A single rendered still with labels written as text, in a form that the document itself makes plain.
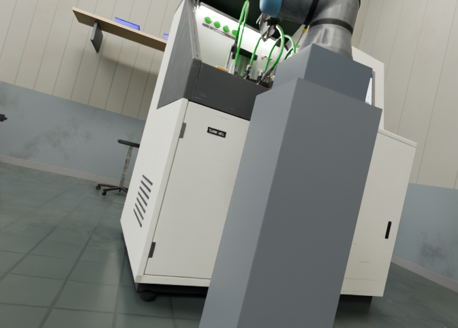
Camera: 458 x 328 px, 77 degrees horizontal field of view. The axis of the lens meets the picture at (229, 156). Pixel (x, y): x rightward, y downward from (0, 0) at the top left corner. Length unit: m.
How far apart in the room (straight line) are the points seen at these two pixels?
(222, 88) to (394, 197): 1.18
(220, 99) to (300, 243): 0.71
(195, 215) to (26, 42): 3.51
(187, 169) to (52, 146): 3.06
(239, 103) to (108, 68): 3.02
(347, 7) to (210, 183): 0.76
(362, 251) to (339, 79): 1.20
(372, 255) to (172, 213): 1.16
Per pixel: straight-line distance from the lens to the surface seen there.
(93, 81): 4.08
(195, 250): 1.24
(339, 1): 0.87
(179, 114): 1.14
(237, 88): 1.24
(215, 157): 1.18
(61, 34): 4.28
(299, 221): 0.68
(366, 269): 1.86
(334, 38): 0.81
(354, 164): 0.74
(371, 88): 2.19
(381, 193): 1.81
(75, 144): 4.03
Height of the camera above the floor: 0.57
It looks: 2 degrees up
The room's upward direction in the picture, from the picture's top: 14 degrees clockwise
